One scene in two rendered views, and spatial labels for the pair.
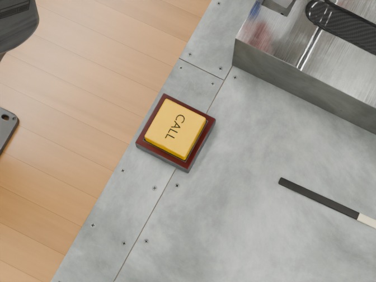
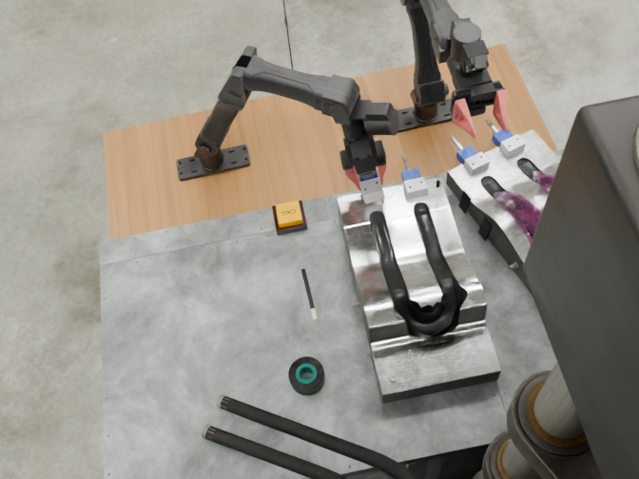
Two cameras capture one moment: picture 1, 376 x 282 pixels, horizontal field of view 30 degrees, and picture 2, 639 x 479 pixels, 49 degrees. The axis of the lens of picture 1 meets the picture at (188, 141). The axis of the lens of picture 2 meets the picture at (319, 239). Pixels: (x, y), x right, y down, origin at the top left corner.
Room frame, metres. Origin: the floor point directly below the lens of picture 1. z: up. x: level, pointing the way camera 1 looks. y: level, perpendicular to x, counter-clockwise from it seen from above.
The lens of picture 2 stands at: (-0.19, -0.84, 2.32)
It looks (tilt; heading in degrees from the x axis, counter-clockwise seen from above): 59 degrees down; 58
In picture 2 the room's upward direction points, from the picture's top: 10 degrees counter-clockwise
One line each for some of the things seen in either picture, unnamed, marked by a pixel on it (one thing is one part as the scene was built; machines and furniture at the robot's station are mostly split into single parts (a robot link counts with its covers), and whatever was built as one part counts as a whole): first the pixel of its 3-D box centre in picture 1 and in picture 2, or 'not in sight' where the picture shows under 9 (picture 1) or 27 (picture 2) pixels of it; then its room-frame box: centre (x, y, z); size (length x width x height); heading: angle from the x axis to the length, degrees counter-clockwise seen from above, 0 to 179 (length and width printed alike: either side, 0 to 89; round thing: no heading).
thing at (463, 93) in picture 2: not in sight; (472, 88); (0.62, -0.22, 1.20); 0.10 x 0.07 x 0.07; 151
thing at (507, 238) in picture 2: not in sight; (551, 220); (0.70, -0.45, 0.86); 0.50 x 0.26 x 0.11; 77
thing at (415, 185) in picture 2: not in sight; (410, 175); (0.54, -0.14, 0.89); 0.13 x 0.05 x 0.05; 61
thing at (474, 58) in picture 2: not in sight; (474, 70); (0.62, -0.22, 1.25); 0.07 x 0.06 x 0.11; 152
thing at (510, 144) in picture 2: not in sight; (500, 136); (0.81, -0.20, 0.86); 0.13 x 0.05 x 0.05; 77
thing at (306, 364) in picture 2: not in sight; (306, 375); (0.03, -0.34, 0.82); 0.08 x 0.08 x 0.04
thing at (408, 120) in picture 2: not in sight; (426, 106); (0.75, 0.02, 0.84); 0.20 x 0.07 x 0.08; 152
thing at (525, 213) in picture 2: not in sight; (551, 212); (0.70, -0.45, 0.90); 0.26 x 0.18 x 0.08; 77
